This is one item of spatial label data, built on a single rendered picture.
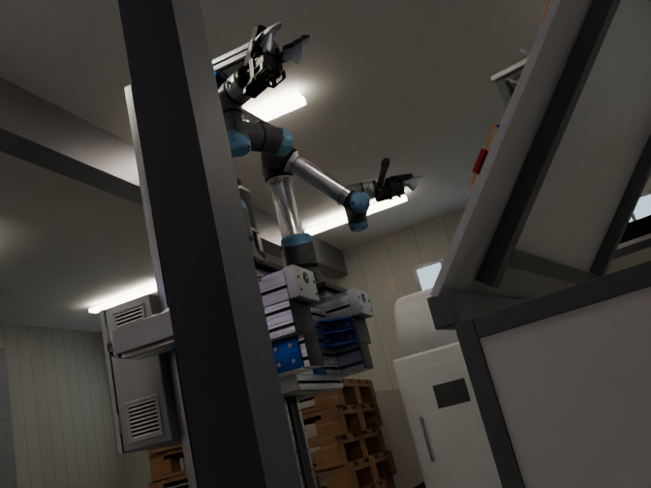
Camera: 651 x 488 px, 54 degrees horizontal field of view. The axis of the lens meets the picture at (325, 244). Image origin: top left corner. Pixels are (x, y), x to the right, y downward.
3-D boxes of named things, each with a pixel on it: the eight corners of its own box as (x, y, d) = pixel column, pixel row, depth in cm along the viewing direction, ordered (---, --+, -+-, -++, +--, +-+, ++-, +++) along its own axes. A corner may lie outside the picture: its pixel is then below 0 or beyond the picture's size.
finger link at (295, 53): (318, 57, 156) (286, 73, 160) (315, 38, 159) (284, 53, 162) (312, 50, 154) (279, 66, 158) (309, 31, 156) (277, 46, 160)
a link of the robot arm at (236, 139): (268, 149, 171) (260, 112, 174) (232, 142, 163) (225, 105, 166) (251, 162, 176) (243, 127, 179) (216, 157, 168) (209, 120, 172)
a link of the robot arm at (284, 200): (286, 275, 241) (258, 146, 257) (287, 285, 255) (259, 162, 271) (318, 268, 243) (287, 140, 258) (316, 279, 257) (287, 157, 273)
